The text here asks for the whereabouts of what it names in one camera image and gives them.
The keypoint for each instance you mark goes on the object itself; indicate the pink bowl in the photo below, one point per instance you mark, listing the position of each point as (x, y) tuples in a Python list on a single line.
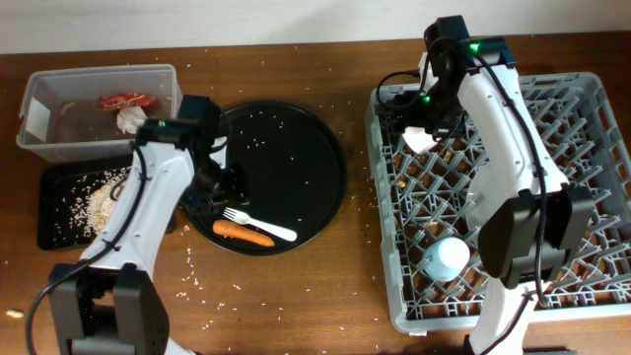
[(418, 139)]

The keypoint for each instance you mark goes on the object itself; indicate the clear plastic bin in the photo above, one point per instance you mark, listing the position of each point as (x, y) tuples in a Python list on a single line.
[(61, 121)]

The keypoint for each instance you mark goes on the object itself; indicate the red snack wrapper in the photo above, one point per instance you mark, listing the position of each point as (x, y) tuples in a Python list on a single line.
[(126, 100)]

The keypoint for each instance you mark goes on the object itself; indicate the white tissue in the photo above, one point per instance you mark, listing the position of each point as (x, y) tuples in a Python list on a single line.
[(130, 119)]

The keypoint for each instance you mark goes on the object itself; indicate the peanut on table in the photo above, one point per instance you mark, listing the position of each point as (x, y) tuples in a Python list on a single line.
[(14, 314)]

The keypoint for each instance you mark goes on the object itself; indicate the orange carrot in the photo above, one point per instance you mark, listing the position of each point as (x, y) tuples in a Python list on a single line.
[(233, 230)]

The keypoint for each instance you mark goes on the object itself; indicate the light blue plastic cup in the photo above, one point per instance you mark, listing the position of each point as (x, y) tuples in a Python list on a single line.
[(446, 258)]

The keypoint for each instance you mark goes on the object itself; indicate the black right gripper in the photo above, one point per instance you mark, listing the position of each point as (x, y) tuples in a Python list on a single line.
[(406, 112)]

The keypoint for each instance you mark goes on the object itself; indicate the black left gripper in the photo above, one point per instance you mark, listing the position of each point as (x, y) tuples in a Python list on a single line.
[(196, 202)]

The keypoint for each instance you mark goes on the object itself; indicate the rice and peanut pile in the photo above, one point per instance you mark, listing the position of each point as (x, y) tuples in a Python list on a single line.
[(91, 201)]

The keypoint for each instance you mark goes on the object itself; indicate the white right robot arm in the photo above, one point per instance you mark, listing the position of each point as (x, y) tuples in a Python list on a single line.
[(528, 216)]

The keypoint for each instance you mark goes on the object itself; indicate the black rectangular tray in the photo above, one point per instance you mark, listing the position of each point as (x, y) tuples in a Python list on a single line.
[(64, 218)]

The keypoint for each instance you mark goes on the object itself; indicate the round black tray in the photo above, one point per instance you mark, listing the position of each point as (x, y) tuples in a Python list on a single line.
[(284, 167)]

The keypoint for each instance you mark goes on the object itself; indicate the grey round plate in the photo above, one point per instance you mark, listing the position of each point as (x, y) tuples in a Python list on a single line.
[(480, 211)]

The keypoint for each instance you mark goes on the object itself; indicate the white plastic fork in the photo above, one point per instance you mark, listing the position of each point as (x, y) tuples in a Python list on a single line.
[(243, 218)]

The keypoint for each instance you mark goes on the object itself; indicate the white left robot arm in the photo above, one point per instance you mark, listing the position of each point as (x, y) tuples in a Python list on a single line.
[(107, 302)]

